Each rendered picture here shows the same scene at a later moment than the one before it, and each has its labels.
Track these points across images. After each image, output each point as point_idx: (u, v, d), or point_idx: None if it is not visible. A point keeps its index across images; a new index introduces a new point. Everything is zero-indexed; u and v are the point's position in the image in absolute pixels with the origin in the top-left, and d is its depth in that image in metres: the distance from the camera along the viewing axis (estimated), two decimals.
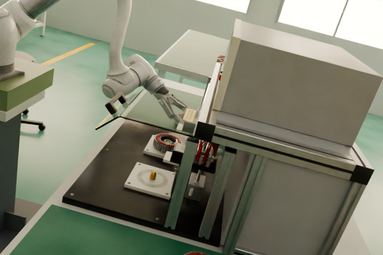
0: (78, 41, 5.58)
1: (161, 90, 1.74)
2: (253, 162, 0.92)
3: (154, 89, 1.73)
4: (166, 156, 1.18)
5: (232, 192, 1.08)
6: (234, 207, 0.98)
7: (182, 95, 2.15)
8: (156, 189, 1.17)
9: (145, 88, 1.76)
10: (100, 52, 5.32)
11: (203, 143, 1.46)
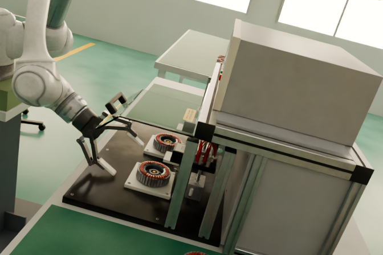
0: (78, 41, 5.58)
1: (74, 126, 1.15)
2: (253, 162, 0.92)
3: (66, 122, 1.16)
4: (166, 156, 1.18)
5: (232, 192, 1.08)
6: (234, 207, 0.98)
7: (182, 95, 2.15)
8: (156, 189, 1.17)
9: None
10: (100, 52, 5.32)
11: (203, 143, 1.46)
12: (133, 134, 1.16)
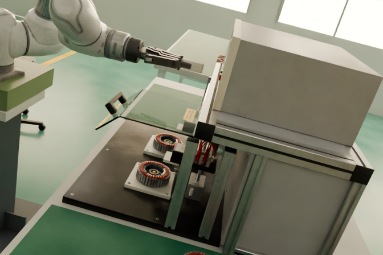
0: None
1: None
2: (253, 162, 0.92)
3: None
4: (166, 156, 1.18)
5: (232, 192, 1.08)
6: (234, 207, 0.98)
7: (182, 95, 2.15)
8: (156, 189, 1.17)
9: None
10: None
11: (203, 143, 1.46)
12: (186, 68, 1.10)
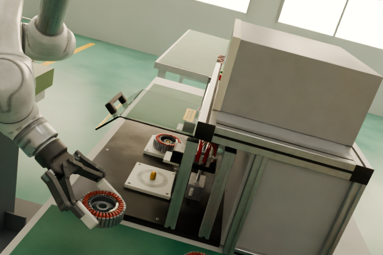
0: (78, 41, 5.58)
1: None
2: (253, 162, 0.92)
3: None
4: (166, 156, 1.18)
5: (232, 192, 1.08)
6: (234, 207, 0.98)
7: (182, 95, 2.15)
8: (156, 189, 1.17)
9: (48, 122, 0.92)
10: (100, 52, 5.32)
11: (203, 143, 1.46)
12: (77, 214, 0.85)
